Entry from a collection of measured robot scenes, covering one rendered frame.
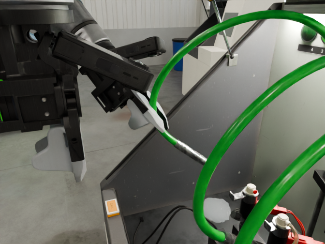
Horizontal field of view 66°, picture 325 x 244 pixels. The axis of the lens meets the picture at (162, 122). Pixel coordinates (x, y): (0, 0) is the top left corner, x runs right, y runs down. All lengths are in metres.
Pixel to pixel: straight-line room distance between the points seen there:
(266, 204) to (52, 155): 0.24
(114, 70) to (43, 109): 0.09
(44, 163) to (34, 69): 0.11
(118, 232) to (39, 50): 0.48
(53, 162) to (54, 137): 0.03
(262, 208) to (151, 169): 0.55
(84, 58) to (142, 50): 0.22
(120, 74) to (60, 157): 0.12
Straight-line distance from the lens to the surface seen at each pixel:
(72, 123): 0.28
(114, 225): 0.67
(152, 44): 0.48
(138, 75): 0.29
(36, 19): 0.27
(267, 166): 0.92
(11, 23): 0.28
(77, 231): 2.03
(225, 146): 0.30
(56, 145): 0.32
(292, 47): 0.79
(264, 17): 0.48
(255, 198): 0.51
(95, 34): 0.53
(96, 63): 0.29
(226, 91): 0.77
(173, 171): 0.81
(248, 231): 0.27
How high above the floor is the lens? 1.43
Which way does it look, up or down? 24 degrees down
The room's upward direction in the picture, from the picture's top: straight up
